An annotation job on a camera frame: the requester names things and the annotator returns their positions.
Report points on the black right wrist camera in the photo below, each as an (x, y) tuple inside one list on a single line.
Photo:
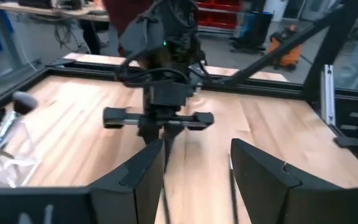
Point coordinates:
[(171, 93)]

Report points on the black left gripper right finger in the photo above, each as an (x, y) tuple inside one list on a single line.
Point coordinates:
[(259, 186)]

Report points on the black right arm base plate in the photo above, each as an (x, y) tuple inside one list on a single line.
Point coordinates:
[(356, 105)]

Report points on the stubby black powder brush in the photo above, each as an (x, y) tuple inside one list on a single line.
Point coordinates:
[(25, 102)]

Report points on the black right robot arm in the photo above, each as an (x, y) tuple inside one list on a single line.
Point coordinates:
[(275, 53)]

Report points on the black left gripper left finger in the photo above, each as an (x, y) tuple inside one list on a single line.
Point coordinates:
[(129, 193)]

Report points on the orange shop vacuum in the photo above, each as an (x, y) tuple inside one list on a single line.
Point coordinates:
[(286, 49)]

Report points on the clear acrylic brush organizer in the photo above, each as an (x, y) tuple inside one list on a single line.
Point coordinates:
[(17, 165)]

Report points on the silver aluminium post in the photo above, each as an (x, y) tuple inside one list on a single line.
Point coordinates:
[(328, 93)]

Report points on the red storage bins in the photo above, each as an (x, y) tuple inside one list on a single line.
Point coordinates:
[(219, 12)]

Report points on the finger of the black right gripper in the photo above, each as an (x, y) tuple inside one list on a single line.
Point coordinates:
[(150, 133), (170, 132)]

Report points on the person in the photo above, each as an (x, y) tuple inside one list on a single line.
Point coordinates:
[(117, 15)]

